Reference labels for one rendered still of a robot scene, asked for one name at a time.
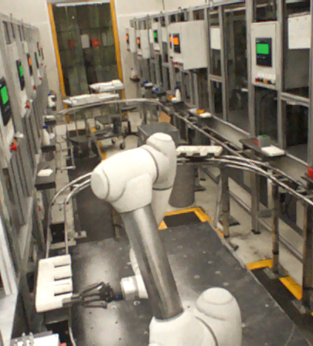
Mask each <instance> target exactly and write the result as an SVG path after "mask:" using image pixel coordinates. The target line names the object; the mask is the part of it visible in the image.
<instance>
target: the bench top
mask: <svg viewBox="0 0 313 346"><path fill-rule="evenodd" d="M159 232H160V234H161V237H162V241H163V243H164V247H165V251H166V253H167V258H168V263H169V266H170V268H171V270H172V274H173V277H174V280H175V284H176V286H177V289H178V292H179V296H180V299H181V302H182V305H183V307H185V308H187V309H189V310H190V311H192V309H193V308H194V306H196V302H197V300H198V299H199V298H200V296H201V294H202V293H203V292H205V291H207V290H208V289H211V288H221V289H224V290H227V291H228V292H229V293H230V294H231V295H232V296H234V298H235V301H236V302H237V304H238V307H239V309H240V316H241V324H242V338H241V346H311V344H310V343H309V342H308V340H307V339H306V338H305V337H304V335H303V334H302V333H301V332H300V331H299V330H298V328H297V327H296V326H295V325H294V323H293V322H292V321H291V319H290V318H289V317H288V316H287V315H286V313H285V312H284V311H283V310H282V309H281V307H280V306H279V305H278V304H277V302H276V301H275V300H273V299H272V298H271V296H270V294H269V293H268V292H267V290H266V289H264V287H263V285H262V284H261V283H260V282H259V281H258V280H257V278H256V277H255V276H254V275H253V274H252V273H251V271H250V270H249V268H248V267H246V265H245V264H244V263H243V262H242V260H241V259H240V258H239V257H238V255H237V254H236V252H235V251H234V250H233V249H232V247H231V246H230V245H229V243H228V242H227V241H226V240H225V239H224V238H223V237H222V235H221V234H219V233H218V231H217V230H216V229H215V228H214V226H213V225H212V224H211V222H210V221H205V222H197V223H193V224H188V225H183V226H176V227H172V228H167V229H160V230H159ZM174 237H175V238H176V239H173V238H174ZM118 239H119V241H117V240H118ZM131 247H132V246H131V242H130V239H129V237H128V235H126V236H118V237H114V238H109V239H101V240H97V241H93V242H88V243H81V244H76V245H72V246H68V255H70V262H71V265H70V268H71V274H72V276H73V279H72V280H71V282H72V287H73V292H72V295H76V294H79V292H80V289H82V288H84V287H87V286H89V285H91V284H93V283H96V282H98V280H99V279H103V281H104V282H105V283H112V282H116V281H121V280H122V278H126V277H130V276H135V273H134V271H133V269H132V264H131V256H130V253H131ZM65 255H66V253H65V246H64V247H60V248H55V249H49V258H54V257H58V256H65ZM45 259H46V251H45V250H43V251H39V252H36V267H35V274H34V283H33V291H32V306H31V322H30V331H29V335H30V333H32V334H41V333H42V322H43V313H42V312H39V313H37V309H36V290H37V280H38V271H39V261H40V260H45ZM71 314H72V318H73V322H72V331H73V337H74V338H76V340H77V346H149V345H150V329H149V327H150V324H151V321H152V319H153V317H154V314H153V311H152V308H151V305H150V302H149V300H148V299H137V300H130V301H125V299H124V300H121V301H117V302H114V301H113V302H110V303H108V305H107V309H104V308H102V307H83V306H82V305H80V304H75V305H72V306H71ZM67 315H68V312H67V307H62V308H58V309H54V310H47V311H46V320H49V319H53V318H58V317H64V316H67Z"/></svg>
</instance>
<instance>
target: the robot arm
mask: <svg viewBox="0 0 313 346"><path fill-rule="evenodd" d="M175 170H176V151H175V145H174V142H173V140H172V139H171V137H170V136H168V135H167V134H163V133H156V134H153V135H152V136H150V138H149V139H147V142H146V145H143V146H141V147H139V148H136V149H131V150H128V151H124V152H121V153H119V154H116V155H114V156H112V157H109V158H108V159H106V160H105V161H103V162H101V163H100V164H99V165H98V166H97V167H96V168H95V169H94V171H93V174H92V175H91V186H92V189H93V191H94V194H95V195H96V196H97V198H98V199H100V200H102V201H104V202H109V203H111V204H112V206H113V207H114V209H115V210H116V211H117V212H120V213H121V216H122V219H123V221H124V225H125V228H126V230H127V234H128V237H129V239H130V242H131V246H132V247H131V253H130V256H131V264H132V269H133V271H134V273H135V276H130V277H126V278H122V280H121V281H116V282H112V283H105V282H104V281H103V279H99V280H98V282H96V283H93V284H91V285H89V286H87V287H84V288H82V289H80V292H79V294H76V295H72V296H70V297H68V298H64V299H62V304H63V306H65V305H68V304H72V305H75V304H80V305H82V306H83V307H102V308H104V309H107V305H108V303H110V302H113V301H114V302H117V301H121V300H124V299H125V301H130V300H137V299H148V300H149V302H150V305H151V308H152V311H153V314H154V317H153V319H152V321H151V324H150V327H149V329H150V345H149V346H241V338H242V324H241V316H240V309H239V307H238V304H237V302H236V301H235V298H234V296H232V295H231V294H230V293H229V292H228V291H227V290H224V289H221V288H211V289H208V290H207V291H205V292H203V293H202V294H201V296H200V298H199V299H198V300H197V302H196V306H194V308H193V309H192V311H190V310H189V309H187V308H185V307H183V305H182V302H181V299H180V296H179V292H178V289H177V286H176V284H175V280H174V277H173V274H172V270H171V268H170V266H169V263H168V258H167V253H166V251H165V247H164V243H163V241H162V237H161V234H160V232H159V230H158V228H159V226H160V225H161V224H162V221H163V219H164V217H165V212H166V209H167V202H168V199H169V196H170V193H171V190H172V186H173V182H174V178H175ZM98 287H101V288H98ZM97 288H98V289H97ZM95 289H96V290H95ZM101 301H103V302H101Z"/></svg>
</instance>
